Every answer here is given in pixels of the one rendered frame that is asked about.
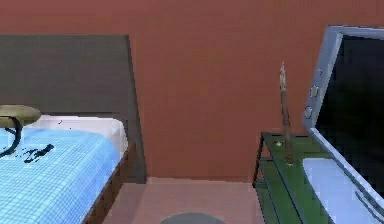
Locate black curved strip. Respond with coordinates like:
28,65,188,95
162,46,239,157
0,116,23,159

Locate green glass stand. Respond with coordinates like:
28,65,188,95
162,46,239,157
251,131,335,224

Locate blue checked blanket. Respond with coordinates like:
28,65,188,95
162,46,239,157
0,127,122,224

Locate black flat blot shape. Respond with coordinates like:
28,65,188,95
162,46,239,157
23,143,55,164

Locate thin brown stick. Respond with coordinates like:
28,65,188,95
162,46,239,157
278,61,295,167

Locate grey framed television set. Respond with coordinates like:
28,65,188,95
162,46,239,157
301,24,384,224

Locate dark brown wooden bed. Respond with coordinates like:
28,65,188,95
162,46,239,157
0,34,148,224

